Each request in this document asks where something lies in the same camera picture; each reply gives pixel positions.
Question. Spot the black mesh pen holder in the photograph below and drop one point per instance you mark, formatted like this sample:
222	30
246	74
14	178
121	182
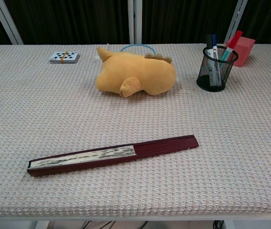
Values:
206	81

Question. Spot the dark red folded fan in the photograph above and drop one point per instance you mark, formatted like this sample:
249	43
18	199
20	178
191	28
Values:
163	146

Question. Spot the yellow plush animal toy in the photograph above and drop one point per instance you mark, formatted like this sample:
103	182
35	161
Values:
144	74

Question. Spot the black pleated curtain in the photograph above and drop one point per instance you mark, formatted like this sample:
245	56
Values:
66	21

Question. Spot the banded playing card deck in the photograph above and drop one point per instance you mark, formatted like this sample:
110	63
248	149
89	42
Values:
56	57

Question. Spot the black-capped whiteboard marker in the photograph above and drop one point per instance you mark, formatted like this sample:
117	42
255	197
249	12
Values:
209	40

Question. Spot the red cap marker pen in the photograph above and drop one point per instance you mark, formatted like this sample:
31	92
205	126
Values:
235	39

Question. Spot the white metal frame post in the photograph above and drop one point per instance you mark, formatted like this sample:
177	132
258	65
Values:
6	23
236	21
131	21

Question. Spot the pink red cube block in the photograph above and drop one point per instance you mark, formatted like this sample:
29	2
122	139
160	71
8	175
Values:
244	52

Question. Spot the blue cap marker pen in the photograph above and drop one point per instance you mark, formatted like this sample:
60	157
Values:
214	40

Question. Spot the beige woven tablecloth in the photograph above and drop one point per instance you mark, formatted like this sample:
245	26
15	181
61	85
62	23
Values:
149	119

